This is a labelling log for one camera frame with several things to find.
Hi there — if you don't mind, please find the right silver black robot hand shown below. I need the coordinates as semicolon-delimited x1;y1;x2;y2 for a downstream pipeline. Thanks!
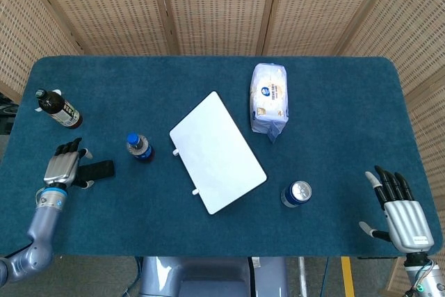
359;165;435;253

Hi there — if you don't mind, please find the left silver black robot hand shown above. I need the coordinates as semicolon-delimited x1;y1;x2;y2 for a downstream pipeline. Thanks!
43;137;95;190

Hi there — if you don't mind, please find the black rectangular block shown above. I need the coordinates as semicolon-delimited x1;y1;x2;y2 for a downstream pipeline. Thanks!
77;159;116;183

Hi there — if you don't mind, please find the blue-capped drink bottle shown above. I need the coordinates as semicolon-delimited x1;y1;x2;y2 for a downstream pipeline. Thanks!
125;132;156;165

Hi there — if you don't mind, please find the white rectangular board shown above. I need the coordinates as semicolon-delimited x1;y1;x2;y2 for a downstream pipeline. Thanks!
169;90;268;216

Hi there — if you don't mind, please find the dark sauce bottle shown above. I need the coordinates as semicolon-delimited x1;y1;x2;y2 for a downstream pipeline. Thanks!
34;88;83;130

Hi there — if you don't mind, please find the blue felt table cover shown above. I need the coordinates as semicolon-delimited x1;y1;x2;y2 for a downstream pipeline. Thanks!
0;55;444;258

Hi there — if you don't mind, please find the blue drink can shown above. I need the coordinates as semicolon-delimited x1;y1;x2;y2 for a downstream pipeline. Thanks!
280;180;313;209

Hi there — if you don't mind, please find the metal table leg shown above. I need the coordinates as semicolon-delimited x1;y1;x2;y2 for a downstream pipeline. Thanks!
298;257;309;297

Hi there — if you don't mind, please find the blue-grey robot torso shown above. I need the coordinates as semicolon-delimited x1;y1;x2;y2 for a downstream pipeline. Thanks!
138;256;289;297

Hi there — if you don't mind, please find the white tissue pack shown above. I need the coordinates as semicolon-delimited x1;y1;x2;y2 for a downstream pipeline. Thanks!
249;63;290;144

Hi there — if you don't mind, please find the woven wicker folding screen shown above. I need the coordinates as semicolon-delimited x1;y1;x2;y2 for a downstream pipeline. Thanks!
0;0;445;293

